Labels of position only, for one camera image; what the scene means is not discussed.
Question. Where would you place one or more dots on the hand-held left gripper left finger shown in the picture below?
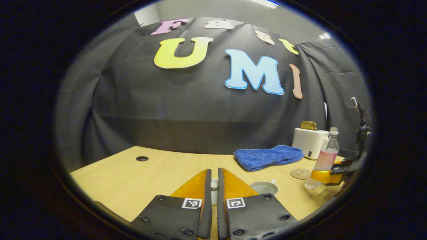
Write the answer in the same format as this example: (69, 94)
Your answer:
(206, 213)

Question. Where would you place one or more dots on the round woven coaster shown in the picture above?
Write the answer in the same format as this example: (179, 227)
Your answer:
(300, 173)

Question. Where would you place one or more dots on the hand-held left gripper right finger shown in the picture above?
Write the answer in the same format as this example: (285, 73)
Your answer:
(222, 216)

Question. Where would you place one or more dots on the white ceramic teacup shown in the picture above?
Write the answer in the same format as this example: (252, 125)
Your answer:
(263, 188)

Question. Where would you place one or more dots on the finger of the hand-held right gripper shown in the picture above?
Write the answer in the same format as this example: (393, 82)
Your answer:
(345, 163)
(322, 176)

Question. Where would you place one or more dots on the white toaster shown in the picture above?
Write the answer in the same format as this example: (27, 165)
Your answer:
(308, 141)

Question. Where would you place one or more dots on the blue towel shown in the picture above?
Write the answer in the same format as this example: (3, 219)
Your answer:
(267, 156)

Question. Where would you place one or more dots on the clear plastic water bottle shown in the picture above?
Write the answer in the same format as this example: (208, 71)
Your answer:
(325, 156)

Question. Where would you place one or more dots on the brown toast slice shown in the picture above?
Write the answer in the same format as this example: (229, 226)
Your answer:
(313, 126)
(305, 125)

